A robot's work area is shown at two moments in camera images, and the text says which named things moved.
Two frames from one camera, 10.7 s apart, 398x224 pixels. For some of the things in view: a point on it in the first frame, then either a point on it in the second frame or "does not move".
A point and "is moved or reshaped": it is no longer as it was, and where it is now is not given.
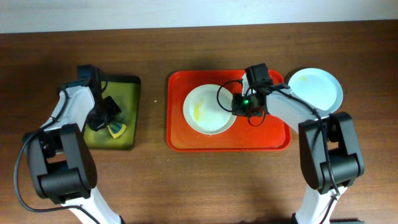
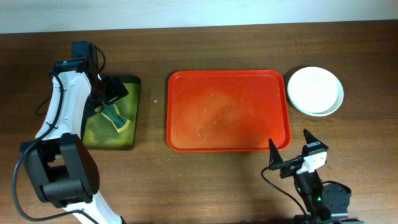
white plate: [208, 109] -> [313, 89]
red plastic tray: [246, 133] does not move
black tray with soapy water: [125, 91] does not move
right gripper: [236, 107] -> [287, 166]
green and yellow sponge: [116, 129] is moved or reshaped
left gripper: [101, 119] -> [115, 88]
